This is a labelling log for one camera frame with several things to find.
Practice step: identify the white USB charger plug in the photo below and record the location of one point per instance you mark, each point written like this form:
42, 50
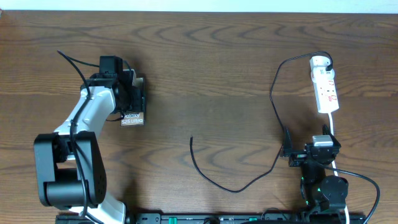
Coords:
321, 61

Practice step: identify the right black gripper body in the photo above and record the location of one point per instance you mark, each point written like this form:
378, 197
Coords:
298, 157

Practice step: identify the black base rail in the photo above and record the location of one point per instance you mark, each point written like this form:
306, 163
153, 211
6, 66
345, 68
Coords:
269, 217

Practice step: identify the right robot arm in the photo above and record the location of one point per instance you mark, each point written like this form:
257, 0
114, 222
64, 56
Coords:
325, 195

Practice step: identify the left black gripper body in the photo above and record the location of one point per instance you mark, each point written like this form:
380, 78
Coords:
127, 103

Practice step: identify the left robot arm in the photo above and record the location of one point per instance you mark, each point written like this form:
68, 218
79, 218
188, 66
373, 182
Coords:
69, 166

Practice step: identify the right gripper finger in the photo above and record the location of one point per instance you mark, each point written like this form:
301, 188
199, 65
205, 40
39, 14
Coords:
326, 130
287, 143

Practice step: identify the white power strip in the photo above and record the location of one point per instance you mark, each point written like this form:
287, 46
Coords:
325, 90

